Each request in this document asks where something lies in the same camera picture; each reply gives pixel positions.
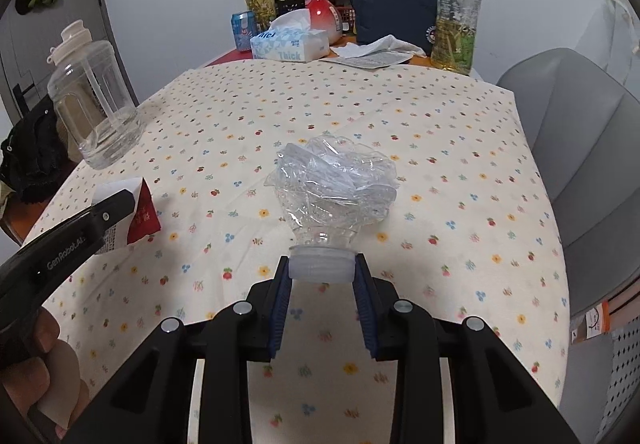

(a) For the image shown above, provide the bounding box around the large clear plastic bottle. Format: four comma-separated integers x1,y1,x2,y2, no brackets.
430,0,483,75

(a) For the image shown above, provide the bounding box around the red and white carton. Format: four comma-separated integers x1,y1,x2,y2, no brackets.
92,176,162,255

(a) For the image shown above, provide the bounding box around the black stick holder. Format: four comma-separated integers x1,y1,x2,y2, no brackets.
274,0,308,17

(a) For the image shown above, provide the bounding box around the floral printed tablecloth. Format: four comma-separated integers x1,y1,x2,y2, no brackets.
22,59,573,444

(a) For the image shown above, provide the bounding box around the black cloth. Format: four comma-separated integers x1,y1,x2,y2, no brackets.
0,96,68,205

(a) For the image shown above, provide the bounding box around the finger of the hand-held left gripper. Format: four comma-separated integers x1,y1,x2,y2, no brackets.
75,188,137,255

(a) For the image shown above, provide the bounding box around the orange and white box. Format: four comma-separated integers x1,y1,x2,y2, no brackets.
570,301,613,341

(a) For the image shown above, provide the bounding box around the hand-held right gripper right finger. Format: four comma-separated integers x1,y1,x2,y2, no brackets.
351,253,581,444

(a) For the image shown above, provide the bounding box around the grey upholstered chair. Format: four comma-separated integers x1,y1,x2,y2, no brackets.
495,48,640,317

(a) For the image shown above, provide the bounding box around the blue and white tissue pack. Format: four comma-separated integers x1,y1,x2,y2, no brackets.
250,8,331,62

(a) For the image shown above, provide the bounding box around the brown wooden chair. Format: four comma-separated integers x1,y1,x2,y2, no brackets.
0,194,51,247

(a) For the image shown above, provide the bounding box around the printed paper leaflet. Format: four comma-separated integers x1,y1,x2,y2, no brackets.
320,43,416,71

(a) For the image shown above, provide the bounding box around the pink ribbed panel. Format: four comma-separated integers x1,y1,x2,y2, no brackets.
602,274,640,322

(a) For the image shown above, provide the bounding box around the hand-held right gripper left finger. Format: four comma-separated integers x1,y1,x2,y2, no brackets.
62,256,293,444

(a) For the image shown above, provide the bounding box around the red and white vase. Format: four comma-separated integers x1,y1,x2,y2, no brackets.
305,0,342,45

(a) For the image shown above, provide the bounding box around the red plastic crate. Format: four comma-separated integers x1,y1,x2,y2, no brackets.
334,6,358,35

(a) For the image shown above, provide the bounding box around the person's left hand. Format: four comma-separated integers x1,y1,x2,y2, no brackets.
0,308,92,442

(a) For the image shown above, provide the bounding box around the black door handle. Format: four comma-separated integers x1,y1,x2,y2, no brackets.
14,81,37,114

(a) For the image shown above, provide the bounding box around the clear plastic jug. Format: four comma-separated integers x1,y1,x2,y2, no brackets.
46,20,146,170

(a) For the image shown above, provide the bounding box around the crushed clear plastic bottle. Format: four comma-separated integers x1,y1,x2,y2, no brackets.
264,134,398,284

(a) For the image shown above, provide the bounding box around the blue drink can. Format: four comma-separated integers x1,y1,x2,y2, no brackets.
231,10,259,53

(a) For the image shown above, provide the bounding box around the white pegboard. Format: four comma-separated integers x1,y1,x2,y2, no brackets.
602,324,640,444

